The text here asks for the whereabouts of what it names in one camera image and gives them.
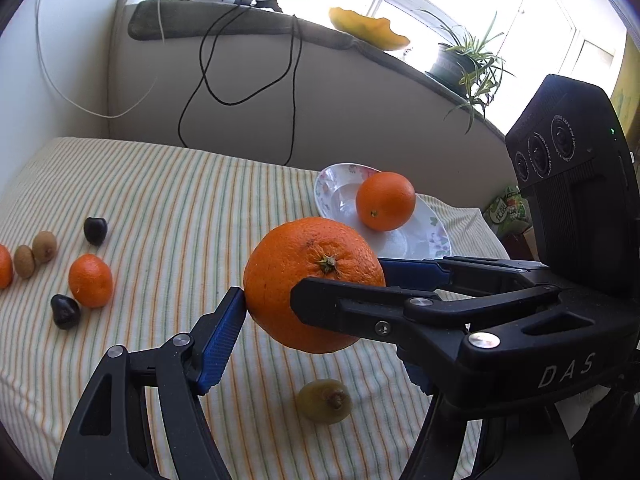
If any large orange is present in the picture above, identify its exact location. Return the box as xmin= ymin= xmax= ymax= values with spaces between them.
xmin=243 ymin=217 xmax=387 ymax=354
xmin=355 ymin=172 xmax=417 ymax=232

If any potted spider plant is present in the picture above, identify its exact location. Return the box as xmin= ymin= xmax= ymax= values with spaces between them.
xmin=417 ymin=9 xmax=516 ymax=135

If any white cable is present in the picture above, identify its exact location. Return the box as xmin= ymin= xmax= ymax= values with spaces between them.
xmin=35 ymin=0 xmax=177 ymax=120

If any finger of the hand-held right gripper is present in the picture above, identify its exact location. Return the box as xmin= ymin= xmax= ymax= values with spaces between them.
xmin=377 ymin=256 xmax=552 ymax=291
xmin=291 ymin=276 xmax=562 ymax=357

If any striped blanket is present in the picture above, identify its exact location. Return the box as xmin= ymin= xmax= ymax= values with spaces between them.
xmin=0 ymin=137 xmax=511 ymax=480

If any dark plum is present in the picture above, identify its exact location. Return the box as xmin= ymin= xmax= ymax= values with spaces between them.
xmin=83 ymin=217 xmax=108 ymax=247
xmin=51 ymin=294 xmax=82 ymax=330

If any cardboard box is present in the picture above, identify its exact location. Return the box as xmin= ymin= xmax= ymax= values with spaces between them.
xmin=520 ymin=225 xmax=540 ymax=257

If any yellow wall poster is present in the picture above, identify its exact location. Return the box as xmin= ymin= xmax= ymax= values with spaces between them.
xmin=611 ymin=35 xmax=640 ymax=128

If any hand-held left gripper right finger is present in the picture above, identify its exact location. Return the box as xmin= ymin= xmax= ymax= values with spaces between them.
xmin=397 ymin=347 xmax=573 ymax=480

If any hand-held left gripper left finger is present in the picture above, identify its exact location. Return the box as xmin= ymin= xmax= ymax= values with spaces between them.
xmin=52 ymin=286 xmax=247 ymax=480

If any black cable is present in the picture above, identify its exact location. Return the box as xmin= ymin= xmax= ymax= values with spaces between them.
xmin=177 ymin=4 xmax=304 ymax=167

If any yellow pomelo peel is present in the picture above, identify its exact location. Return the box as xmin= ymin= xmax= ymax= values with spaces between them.
xmin=328 ymin=7 xmax=411 ymax=52

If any floral white plate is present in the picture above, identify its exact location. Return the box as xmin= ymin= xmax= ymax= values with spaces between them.
xmin=314 ymin=162 xmax=453 ymax=261

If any green snack packet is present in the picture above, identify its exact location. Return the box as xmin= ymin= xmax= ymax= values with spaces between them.
xmin=487 ymin=186 xmax=532 ymax=237

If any brown kiwi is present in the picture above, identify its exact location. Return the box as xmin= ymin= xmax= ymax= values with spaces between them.
xmin=32 ymin=230 xmax=58 ymax=264
xmin=13 ymin=245 xmax=36 ymax=279

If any grey windowsill mat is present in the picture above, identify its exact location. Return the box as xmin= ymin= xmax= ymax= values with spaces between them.
xmin=127 ymin=0 xmax=507 ymax=137

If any green kiwi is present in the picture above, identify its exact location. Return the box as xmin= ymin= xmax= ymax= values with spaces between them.
xmin=296 ymin=379 xmax=352 ymax=426

